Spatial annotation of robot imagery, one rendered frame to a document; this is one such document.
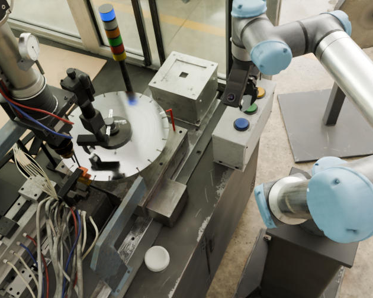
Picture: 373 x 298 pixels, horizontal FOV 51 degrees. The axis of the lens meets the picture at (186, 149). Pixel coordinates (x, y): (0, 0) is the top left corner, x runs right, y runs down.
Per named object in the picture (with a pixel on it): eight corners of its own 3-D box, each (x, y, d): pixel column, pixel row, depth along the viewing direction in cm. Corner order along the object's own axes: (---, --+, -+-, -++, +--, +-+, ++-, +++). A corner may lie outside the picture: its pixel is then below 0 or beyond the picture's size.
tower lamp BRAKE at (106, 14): (106, 10, 121) (103, 2, 119) (118, 13, 120) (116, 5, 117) (97, 19, 119) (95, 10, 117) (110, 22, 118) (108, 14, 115)
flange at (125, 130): (94, 150, 114) (91, 145, 111) (95, 120, 120) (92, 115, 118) (132, 145, 113) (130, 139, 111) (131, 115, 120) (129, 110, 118)
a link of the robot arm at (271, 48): (312, 40, 80) (288, 9, 86) (260, 55, 79) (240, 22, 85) (305, 68, 86) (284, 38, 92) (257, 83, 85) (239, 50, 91)
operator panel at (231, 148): (244, 102, 145) (246, 73, 133) (273, 111, 142) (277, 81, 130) (212, 161, 132) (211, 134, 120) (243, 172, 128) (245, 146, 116)
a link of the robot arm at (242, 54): (256, 52, 92) (224, 44, 95) (255, 67, 96) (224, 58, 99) (267, 32, 96) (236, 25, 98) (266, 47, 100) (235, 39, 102)
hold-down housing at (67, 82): (96, 116, 105) (71, 59, 88) (109, 124, 103) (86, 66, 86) (81, 130, 102) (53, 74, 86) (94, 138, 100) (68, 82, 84)
